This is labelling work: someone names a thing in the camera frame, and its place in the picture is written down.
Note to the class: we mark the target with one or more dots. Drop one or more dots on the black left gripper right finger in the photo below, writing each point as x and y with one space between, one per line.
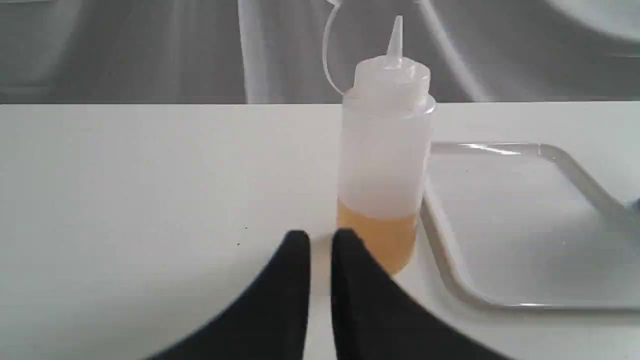
373 318

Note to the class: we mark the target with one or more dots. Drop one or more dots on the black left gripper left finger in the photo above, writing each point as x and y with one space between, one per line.
268 321

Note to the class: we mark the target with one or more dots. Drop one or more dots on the clear squeeze bottle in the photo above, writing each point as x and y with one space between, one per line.
385 144

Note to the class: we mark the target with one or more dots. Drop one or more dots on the white plastic tray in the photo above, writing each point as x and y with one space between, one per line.
524 226

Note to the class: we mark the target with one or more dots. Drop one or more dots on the grey fabric backdrop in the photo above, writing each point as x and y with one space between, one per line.
270 51

